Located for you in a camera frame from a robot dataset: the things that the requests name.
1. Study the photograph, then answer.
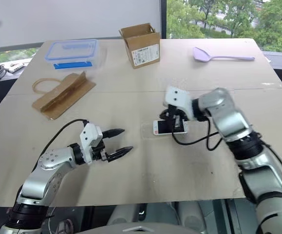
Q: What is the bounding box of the white smartphone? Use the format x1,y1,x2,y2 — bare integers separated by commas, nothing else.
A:
152,119,188,136

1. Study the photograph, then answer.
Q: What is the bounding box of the clear container with blue lid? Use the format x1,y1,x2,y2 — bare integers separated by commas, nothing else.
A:
44,39,101,72

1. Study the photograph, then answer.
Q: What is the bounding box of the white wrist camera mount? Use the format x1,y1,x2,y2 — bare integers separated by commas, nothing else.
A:
164,85,194,121
79,123,104,165

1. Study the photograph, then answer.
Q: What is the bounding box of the clear plastic phone case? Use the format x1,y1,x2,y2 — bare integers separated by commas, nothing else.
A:
141,122,178,141

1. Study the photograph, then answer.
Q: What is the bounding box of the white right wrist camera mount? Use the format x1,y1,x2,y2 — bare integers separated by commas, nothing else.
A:
164,85,194,121

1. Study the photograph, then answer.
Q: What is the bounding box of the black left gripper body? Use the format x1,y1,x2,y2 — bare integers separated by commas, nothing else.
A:
91,136,109,162

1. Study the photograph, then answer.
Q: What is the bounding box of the open cardboard box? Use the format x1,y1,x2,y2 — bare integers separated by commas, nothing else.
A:
118,22,161,70

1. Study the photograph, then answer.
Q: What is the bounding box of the black window frame post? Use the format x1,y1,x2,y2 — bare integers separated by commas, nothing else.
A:
159,0,168,39

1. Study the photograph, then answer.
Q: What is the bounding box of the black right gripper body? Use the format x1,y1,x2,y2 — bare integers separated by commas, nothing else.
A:
167,104,189,122

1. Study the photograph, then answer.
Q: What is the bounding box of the brown paper bag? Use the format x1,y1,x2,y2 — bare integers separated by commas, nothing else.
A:
31,71,97,120

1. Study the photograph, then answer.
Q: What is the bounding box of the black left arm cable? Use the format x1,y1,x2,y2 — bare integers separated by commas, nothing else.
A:
32,118,88,171

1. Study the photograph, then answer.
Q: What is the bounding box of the grey rounded shape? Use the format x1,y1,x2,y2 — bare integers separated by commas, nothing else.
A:
178,201,207,232

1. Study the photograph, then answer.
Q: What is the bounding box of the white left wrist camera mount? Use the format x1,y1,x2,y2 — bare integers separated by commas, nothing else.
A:
79,123,104,165

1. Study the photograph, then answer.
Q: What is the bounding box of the white power strip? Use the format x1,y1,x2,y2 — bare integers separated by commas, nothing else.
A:
6,61,26,73

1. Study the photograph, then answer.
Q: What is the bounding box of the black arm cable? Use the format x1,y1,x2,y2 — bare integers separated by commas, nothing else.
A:
32,118,88,171
171,116,282,193

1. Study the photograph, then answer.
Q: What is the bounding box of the purple plastic spatula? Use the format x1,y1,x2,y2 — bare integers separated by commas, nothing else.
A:
192,46,256,63

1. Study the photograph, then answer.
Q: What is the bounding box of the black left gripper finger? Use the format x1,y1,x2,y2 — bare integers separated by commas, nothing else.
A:
102,128,126,139
106,146,134,163

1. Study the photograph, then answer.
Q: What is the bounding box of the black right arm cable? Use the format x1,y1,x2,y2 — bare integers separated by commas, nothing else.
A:
171,116,282,193

